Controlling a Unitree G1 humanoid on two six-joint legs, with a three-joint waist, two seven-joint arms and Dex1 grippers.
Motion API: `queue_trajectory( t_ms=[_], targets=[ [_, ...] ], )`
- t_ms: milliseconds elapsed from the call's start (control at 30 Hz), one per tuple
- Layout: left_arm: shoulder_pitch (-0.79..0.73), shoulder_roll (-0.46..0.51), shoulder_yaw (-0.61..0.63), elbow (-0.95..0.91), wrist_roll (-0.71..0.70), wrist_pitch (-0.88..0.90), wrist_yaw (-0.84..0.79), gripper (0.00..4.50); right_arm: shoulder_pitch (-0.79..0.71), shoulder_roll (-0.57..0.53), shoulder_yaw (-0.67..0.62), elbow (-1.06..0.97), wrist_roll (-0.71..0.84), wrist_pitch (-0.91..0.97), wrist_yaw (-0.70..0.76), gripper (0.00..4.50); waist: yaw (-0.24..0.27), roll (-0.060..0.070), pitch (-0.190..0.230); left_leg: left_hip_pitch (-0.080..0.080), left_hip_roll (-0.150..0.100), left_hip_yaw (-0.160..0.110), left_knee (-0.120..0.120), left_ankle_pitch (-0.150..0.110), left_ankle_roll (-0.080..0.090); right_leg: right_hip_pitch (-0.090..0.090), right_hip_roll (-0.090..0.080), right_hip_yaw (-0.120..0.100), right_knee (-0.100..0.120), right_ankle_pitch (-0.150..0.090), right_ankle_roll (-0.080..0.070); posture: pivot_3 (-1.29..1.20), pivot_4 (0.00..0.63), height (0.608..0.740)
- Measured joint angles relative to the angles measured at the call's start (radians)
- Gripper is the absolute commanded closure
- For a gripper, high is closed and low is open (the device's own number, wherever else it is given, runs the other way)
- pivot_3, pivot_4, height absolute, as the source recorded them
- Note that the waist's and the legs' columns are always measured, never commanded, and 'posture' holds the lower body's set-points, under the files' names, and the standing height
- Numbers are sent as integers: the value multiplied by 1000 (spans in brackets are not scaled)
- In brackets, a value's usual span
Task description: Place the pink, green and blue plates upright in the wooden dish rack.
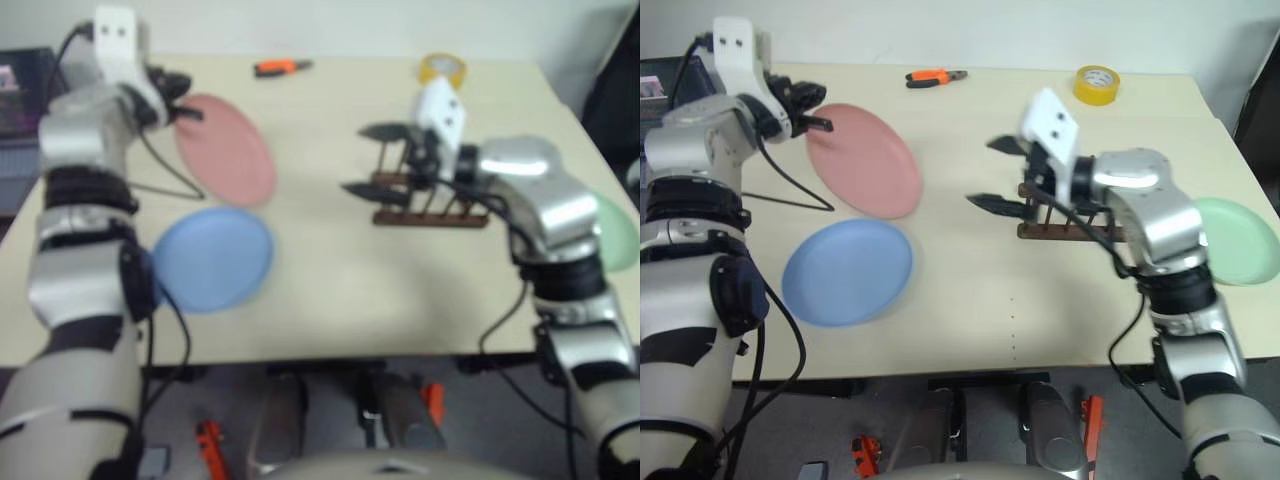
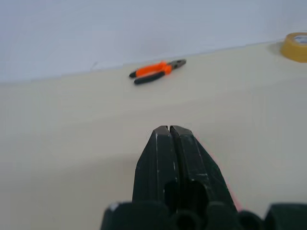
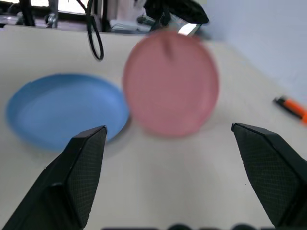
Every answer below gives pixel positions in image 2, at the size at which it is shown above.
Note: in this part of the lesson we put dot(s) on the orange and black pliers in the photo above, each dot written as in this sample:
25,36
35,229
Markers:
153,70

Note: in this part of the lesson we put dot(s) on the yellow tape roll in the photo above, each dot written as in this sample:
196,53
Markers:
293,51

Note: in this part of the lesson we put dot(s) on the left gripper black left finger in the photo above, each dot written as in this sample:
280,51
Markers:
156,167

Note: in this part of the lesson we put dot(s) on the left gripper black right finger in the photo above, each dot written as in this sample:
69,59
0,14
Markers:
194,165

